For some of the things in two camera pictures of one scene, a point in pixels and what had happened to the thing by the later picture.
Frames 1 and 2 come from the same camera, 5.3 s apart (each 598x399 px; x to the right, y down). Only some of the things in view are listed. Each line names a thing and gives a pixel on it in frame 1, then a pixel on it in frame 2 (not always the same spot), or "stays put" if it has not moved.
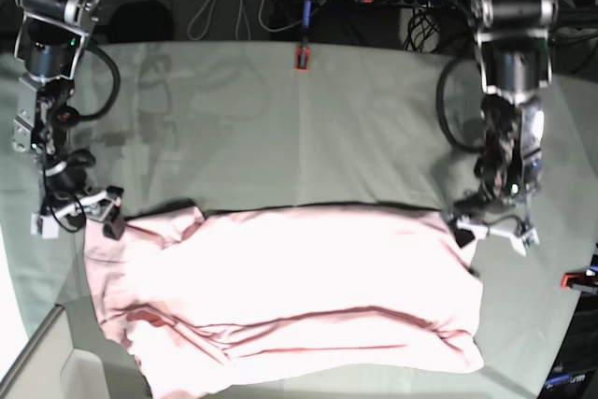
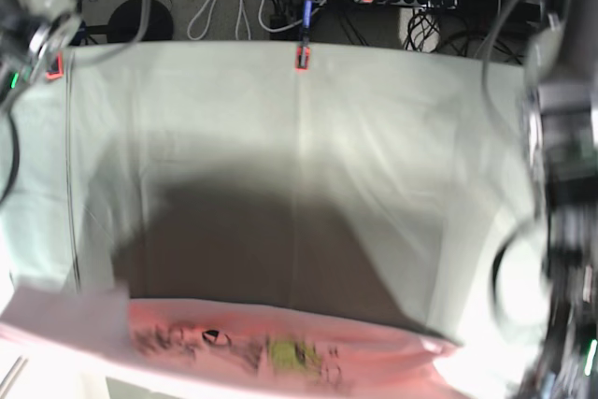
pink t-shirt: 348,292 → 161,349
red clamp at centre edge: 302,58 stays put
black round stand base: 143,21 stays put
